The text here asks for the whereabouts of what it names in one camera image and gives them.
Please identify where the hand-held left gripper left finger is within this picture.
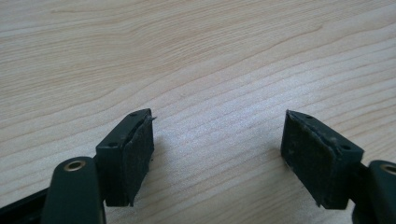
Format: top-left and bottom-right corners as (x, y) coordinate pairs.
(94, 107), (157, 208)

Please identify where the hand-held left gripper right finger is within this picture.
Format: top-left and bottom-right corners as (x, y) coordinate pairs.
(280, 108), (365, 210)

